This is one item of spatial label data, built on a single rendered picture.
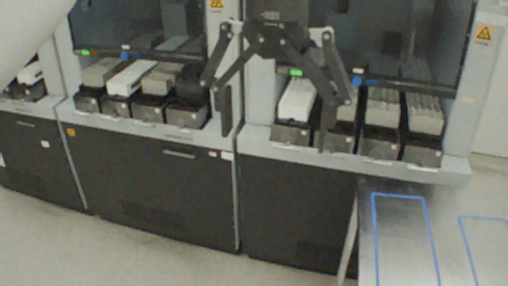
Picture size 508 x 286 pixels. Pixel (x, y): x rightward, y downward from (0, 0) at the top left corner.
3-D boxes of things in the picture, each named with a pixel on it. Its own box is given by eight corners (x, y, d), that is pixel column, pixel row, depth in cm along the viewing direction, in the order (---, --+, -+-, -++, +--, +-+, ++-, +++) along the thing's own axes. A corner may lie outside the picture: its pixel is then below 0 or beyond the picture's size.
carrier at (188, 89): (205, 97, 145) (204, 83, 142) (203, 100, 144) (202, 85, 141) (178, 94, 148) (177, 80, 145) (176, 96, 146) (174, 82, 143)
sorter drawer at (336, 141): (334, 72, 187) (335, 56, 182) (362, 76, 184) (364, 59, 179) (310, 155, 129) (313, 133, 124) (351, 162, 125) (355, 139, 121)
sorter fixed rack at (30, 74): (58, 61, 188) (56, 50, 185) (71, 62, 186) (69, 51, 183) (18, 84, 164) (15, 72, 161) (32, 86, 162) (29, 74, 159)
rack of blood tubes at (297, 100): (295, 85, 159) (295, 71, 155) (318, 88, 156) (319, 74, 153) (277, 120, 135) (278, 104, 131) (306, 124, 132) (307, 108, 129)
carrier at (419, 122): (440, 132, 125) (444, 117, 122) (440, 135, 123) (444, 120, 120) (407, 127, 128) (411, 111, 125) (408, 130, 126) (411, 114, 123)
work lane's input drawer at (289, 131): (304, 69, 191) (305, 52, 186) (331, 71, 188) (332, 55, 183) (266, 148, 132) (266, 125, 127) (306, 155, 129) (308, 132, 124)
